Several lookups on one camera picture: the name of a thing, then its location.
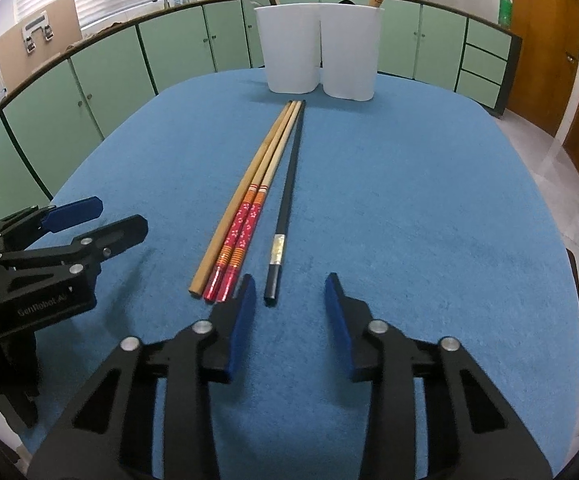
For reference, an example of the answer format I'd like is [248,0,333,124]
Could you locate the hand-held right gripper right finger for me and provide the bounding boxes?
[324,272,553,480]

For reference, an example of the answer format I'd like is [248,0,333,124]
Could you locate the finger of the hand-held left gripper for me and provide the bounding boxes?
[0,196,104,256]
[0,214,149,281]

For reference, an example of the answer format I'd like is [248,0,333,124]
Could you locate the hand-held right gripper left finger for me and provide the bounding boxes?
[27,274,258,480]

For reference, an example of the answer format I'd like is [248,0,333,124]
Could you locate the bundle of chopsticks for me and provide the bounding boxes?
[188,101,294,297]

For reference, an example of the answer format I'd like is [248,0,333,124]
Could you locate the white two-compartment utensil holder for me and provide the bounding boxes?
[254,2,384,102]

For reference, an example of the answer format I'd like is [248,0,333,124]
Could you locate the blue felt table mat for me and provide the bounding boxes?
[17,69,579,480]

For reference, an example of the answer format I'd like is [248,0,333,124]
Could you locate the brown board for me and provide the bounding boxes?
[0,0,83,92]

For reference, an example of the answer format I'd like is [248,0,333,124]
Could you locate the white clamp device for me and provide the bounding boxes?
[21,16,54,52]

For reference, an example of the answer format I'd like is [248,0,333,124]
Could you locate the green base cabinets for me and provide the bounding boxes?
[0,0,524,226]

